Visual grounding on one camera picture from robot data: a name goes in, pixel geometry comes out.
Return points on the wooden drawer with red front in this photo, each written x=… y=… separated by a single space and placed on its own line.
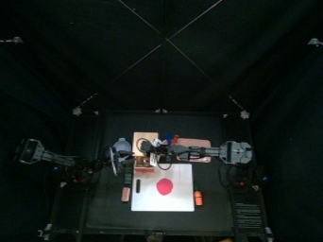
x=145 y=170

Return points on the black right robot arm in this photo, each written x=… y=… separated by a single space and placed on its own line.
x=210 y=151

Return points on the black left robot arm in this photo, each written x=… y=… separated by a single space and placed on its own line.
x=51 y=156

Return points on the red flat dough disc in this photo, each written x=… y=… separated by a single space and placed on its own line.
x=165 y=186

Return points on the blue toy utensil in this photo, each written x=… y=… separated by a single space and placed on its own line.
x=167 y=137

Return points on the pink cutting board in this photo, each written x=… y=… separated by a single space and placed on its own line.
x=198 y=141

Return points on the thin black stick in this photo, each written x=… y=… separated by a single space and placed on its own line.
x=138 y=186

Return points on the orange toy carrot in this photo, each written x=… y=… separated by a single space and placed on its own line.
x=198 y=198

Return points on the white rectangular work mat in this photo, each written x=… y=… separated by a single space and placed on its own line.
x=177 y=201

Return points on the silver frame corner bracket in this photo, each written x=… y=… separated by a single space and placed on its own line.
x=245 y=114
x=77 y=111

